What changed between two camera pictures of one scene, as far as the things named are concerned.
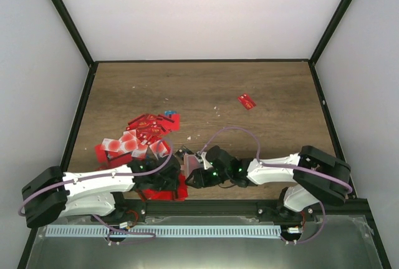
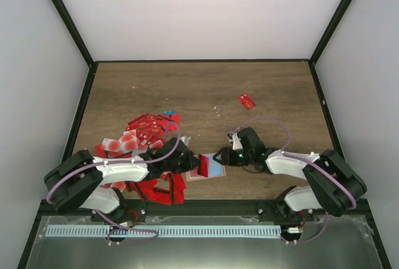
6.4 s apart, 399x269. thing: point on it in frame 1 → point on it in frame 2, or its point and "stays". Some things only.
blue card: [170, 112] stays
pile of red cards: [146, 135] stays
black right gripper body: [211, 180] → [237, 161]
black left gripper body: [161, 185] → [180, 166]
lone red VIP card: [247, 102] stays
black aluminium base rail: [336, 208] stays
